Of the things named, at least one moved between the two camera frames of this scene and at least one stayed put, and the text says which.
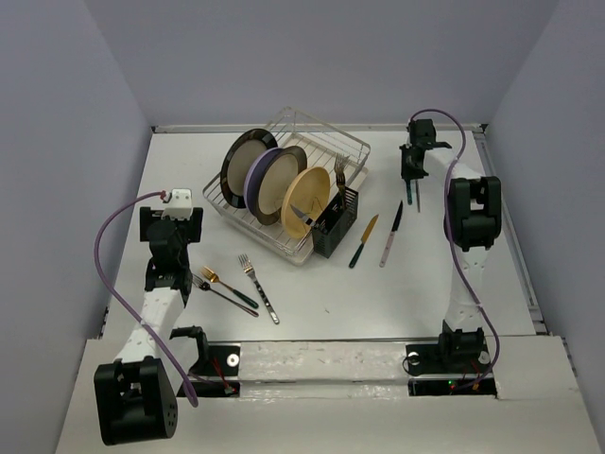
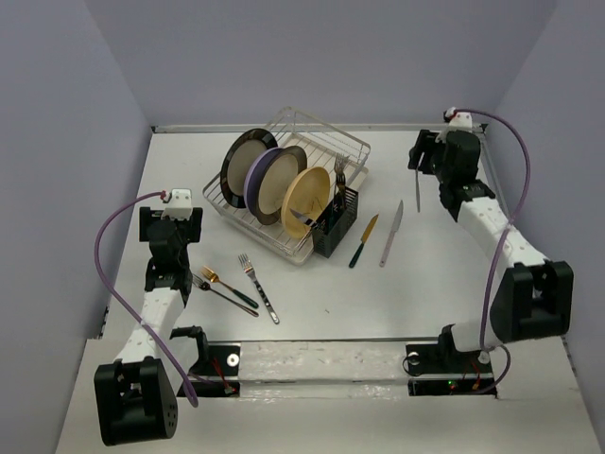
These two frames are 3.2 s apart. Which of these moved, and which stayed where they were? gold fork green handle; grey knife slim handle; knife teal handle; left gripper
Moved: knife teal handle
Stayed: gold fork green handle; grey knife slim handle; left gripper
